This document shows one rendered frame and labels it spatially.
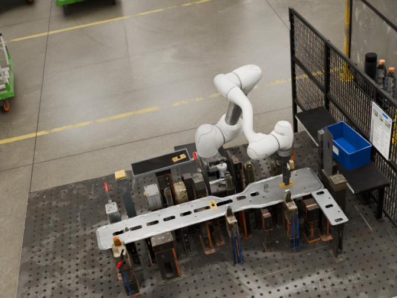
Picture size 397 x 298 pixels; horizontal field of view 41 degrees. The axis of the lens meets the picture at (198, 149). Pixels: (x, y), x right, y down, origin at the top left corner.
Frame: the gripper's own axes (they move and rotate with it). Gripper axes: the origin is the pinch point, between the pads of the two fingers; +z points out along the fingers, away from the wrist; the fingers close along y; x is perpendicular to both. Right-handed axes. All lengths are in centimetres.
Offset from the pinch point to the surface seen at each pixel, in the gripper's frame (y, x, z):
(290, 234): 22.4, -7.3, 23.1
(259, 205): 10.2, -21.3, 4.8
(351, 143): -15, 50, 0
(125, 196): -31, -96, 5
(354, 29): -226, 164, 37
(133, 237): 7, -97, 5
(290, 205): 21.9, -5.9, 0.1
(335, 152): -6.8, 35.6, -4.0
